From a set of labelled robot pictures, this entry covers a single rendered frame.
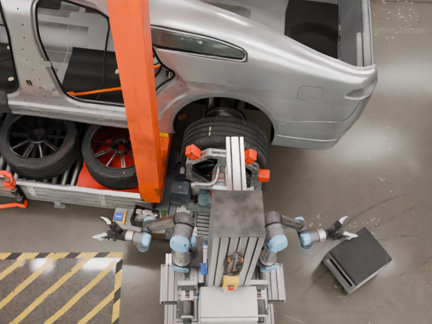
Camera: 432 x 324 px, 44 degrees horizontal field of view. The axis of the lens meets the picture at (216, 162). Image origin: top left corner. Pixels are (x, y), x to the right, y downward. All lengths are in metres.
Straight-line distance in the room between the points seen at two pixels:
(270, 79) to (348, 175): 1.85
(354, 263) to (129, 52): 2.59
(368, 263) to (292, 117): 1.35
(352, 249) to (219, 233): 2.13
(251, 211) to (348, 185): 2.63
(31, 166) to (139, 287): 1.34
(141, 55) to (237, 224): 0.99
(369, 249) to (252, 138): 1.40
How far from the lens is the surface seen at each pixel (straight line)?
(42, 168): 4.60
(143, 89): 2.99
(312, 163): 5.16
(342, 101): 3.82
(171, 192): 4.43
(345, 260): 4.44
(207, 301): 3.25
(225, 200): 2.60
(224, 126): 3.83
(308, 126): 4.06
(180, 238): 3.12
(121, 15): 2.59
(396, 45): 6.34
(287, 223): 3.38
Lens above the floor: 4.37
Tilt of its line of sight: 60 degrees down
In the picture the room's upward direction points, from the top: 5 degrees clockwise
